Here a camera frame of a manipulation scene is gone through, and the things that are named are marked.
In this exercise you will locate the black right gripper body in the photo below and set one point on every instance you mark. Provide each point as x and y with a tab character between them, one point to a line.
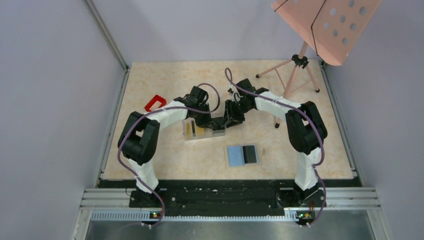
235	111

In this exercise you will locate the beige leather card holder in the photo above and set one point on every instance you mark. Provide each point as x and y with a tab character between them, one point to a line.
234	156

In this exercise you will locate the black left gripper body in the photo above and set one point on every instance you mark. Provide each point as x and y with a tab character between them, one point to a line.
203	119

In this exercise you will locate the red plastic frame block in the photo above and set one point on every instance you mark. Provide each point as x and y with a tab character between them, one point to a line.
155	103

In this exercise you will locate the clear plastic card box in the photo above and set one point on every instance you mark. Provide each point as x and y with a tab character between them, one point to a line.
209	132

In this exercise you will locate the yellow card stack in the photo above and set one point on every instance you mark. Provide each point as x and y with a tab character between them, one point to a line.
192	131

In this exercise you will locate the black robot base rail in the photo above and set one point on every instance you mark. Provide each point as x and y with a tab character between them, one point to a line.
221	198

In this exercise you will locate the black card stack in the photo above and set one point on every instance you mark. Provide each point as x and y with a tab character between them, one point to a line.
217	123

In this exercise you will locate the pink music stand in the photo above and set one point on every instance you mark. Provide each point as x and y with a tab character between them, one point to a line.
330	27

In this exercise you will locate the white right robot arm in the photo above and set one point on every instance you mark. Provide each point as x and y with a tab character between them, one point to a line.
305	128

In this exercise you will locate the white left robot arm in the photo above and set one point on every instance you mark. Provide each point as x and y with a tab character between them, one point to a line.
139	139

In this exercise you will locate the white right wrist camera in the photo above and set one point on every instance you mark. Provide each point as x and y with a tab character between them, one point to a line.
235	97

